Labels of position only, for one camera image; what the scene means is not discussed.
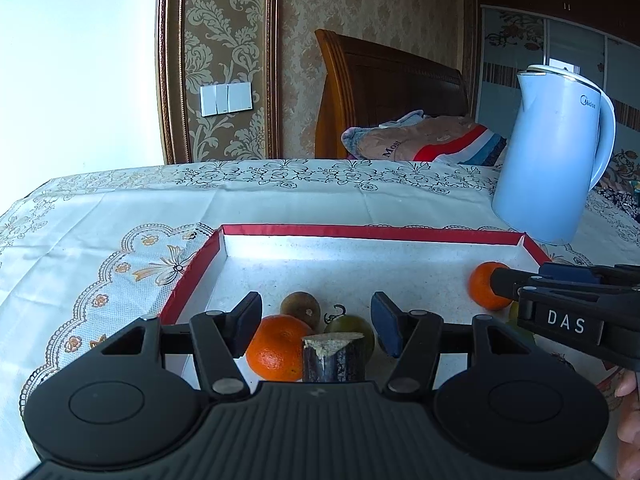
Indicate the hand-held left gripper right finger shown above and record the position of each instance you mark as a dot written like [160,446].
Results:
[387,322]

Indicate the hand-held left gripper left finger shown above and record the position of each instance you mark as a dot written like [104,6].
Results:
[247,317]

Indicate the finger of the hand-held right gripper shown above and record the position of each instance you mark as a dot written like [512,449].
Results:
[570,271]
[510,282]

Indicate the small orange tangerine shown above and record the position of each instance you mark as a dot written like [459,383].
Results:
[480,285]

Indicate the small olive green tomato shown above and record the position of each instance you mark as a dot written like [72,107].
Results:
[514,312]

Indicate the green tomato with stem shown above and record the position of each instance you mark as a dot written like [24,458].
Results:
[355,327]

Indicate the large orange tangerine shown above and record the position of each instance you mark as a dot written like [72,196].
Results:
[272,347]

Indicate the brown kiwi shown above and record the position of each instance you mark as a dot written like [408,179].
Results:
[300,307]

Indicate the red shallow cardboard box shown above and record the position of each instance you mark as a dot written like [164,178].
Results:
[350,270]

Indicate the dark sugarcane piece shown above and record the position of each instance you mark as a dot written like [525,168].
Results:
[332,360]

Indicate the person's right hand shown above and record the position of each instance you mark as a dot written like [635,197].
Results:
[631,425]

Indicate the light blue electric kettle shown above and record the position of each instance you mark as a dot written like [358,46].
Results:
[545,175]

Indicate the floral patterned bedding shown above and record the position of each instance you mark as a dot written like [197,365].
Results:
[622,185]

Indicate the folded striped blanket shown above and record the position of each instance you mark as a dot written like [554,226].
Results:
[425,140]

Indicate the wardrobe with floral sliding doors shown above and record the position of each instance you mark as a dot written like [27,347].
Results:
[505,50]

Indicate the wooden chair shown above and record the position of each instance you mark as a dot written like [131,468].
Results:
[390,85]

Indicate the white wall switch panel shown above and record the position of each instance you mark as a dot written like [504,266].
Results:
[226,99]

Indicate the gold framed wall panel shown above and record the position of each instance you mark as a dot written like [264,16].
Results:
[220,35]

